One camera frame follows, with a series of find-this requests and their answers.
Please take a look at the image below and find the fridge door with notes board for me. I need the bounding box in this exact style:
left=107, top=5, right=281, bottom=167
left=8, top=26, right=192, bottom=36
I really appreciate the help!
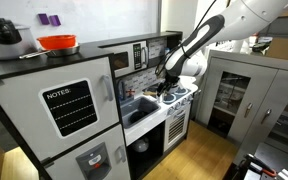
left=0, top=56, right=120, bottom=163

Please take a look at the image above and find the purple magnet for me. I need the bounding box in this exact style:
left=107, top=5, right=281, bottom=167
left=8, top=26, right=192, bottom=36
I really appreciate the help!
left=48, top=14, right=62, bottom=27
left=37, top=13, right=51, bottom=26

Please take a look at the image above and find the grey toy sink basin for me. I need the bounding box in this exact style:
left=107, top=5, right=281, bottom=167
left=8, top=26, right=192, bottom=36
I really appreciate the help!
left=120, top=95, right=162, bottom=130

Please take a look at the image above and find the black white toy kitchen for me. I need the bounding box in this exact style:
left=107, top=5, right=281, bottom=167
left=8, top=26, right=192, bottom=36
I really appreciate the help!
left=0, top=30, right=201, bottom=180

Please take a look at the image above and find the grey toy microwave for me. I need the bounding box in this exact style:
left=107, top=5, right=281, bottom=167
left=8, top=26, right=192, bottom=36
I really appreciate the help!
left=108, top=39, right=150, bottom=80

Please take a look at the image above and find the red black tool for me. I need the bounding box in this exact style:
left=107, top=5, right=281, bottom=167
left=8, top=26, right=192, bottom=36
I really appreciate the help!
left=237, top=153, right=278, bottom=180

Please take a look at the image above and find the metal frying pan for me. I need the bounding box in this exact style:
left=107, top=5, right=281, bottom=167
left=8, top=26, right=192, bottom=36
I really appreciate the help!
left=18, top=44, right=82, bottom=60

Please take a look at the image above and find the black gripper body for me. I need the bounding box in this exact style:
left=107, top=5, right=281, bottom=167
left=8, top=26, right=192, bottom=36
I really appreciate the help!
left=162, top=74, right=182, bottom=91

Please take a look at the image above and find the beige wooden spoon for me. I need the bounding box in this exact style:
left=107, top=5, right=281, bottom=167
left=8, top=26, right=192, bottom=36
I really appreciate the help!
left=142, top=91, right=159, bottom=99

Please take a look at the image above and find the red cross tap handle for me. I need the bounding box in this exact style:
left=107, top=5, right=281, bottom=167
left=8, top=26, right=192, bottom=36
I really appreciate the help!
left=125, top=87, right=137, bottom=98

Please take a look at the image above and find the orange bowl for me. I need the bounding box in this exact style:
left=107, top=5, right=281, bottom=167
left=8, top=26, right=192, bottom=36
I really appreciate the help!
left=36, top=34, right=78, bottom=51

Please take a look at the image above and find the silver cooker black lid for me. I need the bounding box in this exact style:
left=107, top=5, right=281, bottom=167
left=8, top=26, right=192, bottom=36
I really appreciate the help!
left=0, top=17, right=39, bottom=62

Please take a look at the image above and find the silver toy kettle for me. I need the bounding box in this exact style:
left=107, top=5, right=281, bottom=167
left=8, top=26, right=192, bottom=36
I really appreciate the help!
left=131, top=136, right=151, bottom=154

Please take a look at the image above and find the grey metal cabinet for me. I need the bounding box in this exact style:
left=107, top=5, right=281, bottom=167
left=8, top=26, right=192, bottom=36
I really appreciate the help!
left=195, top=49, right=288, bottom=166

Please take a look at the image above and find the large whiteboard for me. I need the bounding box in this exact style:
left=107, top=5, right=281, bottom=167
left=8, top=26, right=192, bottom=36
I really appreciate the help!
left=0, top=0, right=163, bottom=46

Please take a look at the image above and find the white toy oven door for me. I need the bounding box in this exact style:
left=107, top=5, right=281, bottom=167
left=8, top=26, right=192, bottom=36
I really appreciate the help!
left=163, top=105, right=192, bottom=153

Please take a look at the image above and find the grey toy faucet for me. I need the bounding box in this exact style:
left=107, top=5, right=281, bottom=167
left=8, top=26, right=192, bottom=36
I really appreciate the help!
left=118, top=79, right=127, bottom=102

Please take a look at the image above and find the fridge door with dispenser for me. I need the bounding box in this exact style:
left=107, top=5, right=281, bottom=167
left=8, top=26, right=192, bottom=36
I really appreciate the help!
left=44, top=124, right=132, bottom=180

